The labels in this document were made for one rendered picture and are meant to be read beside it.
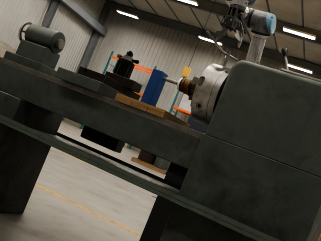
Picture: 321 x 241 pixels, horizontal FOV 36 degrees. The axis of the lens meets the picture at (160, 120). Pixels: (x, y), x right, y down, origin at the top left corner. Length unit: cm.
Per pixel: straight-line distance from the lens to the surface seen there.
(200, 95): 241
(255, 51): 302
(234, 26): 251
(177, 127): 239
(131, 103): 251
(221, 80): 240
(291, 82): 225
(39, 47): 307
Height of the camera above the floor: 73
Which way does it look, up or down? 3 degrees up
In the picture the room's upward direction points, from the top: 22 degrees clockwise
